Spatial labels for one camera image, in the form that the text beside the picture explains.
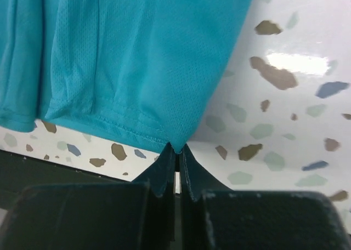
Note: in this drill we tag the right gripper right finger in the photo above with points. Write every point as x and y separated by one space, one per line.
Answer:
217 217

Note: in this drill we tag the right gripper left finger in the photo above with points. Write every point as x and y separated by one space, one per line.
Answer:
130 215

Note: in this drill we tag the teal t shirt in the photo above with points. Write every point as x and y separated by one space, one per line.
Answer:
138 72

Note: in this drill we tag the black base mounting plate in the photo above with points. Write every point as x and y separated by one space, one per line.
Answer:
18 172

